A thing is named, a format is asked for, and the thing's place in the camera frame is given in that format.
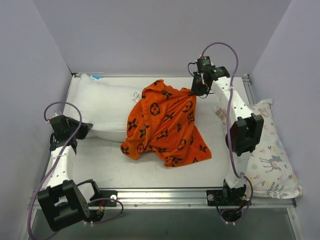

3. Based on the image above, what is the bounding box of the orange patterned plush pillowcase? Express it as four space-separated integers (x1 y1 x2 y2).
120 79 212 168

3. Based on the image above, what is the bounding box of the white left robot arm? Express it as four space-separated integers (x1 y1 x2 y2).
37 115 101 232

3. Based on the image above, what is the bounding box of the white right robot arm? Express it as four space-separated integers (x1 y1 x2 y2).
191 55 264 205

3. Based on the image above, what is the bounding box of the white floral deer pillow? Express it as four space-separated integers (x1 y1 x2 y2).
212 98 303 199

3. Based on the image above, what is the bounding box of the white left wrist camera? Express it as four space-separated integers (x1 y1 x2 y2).
52 111 62 118

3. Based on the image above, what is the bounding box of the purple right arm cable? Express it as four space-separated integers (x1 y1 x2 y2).
201 42 254 223

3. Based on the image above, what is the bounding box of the aluminium right frame rail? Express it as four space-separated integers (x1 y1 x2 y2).
242 74 257 105

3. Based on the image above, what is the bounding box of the aluminium frame rail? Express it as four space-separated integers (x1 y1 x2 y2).
27 187 297 210
70 72 251 79
242 74 257 105

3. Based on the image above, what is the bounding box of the aluminium back frame rail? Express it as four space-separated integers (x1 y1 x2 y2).
70 72 251 79

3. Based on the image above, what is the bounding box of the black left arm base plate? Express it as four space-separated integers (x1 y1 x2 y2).
89 189 118 207

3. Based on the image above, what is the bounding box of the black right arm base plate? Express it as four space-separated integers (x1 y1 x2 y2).
206 189 248 207

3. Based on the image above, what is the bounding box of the aluminium front frame rail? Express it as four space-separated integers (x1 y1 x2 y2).
27 187 297 210

